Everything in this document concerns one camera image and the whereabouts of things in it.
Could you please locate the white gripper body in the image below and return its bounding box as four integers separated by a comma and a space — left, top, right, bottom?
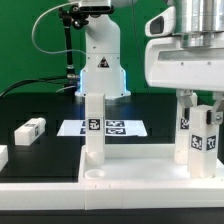
145, 34, 224, 92

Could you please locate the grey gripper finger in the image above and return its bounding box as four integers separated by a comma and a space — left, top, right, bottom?
207, 92, 224, 125
176, 89, 197, 117

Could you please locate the white desk top tray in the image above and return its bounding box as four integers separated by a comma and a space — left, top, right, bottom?
78, 144, 224, 187

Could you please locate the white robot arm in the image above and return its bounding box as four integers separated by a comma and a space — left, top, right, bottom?
72, 0, 224, 125

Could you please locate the fiducial marker sheet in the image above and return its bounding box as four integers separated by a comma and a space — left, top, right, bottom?
57, 119, 147, 137

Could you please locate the white front fence bar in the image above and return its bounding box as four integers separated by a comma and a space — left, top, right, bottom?
0, 180, 224, 210

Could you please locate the white fence bar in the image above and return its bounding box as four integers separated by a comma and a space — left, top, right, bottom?
0, 145, 8, 172
0, 180, 224, 210

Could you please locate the white left fence bar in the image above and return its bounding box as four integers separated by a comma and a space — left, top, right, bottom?
0, 145, 8, 172

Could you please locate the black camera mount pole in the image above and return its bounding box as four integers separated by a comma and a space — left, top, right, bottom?
58, 7, 88, 77

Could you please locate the black cable bundle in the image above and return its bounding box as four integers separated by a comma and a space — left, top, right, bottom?
0, 75, 79, 99

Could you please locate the grey cable loop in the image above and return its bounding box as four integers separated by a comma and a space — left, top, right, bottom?
31, 2, 88, 56

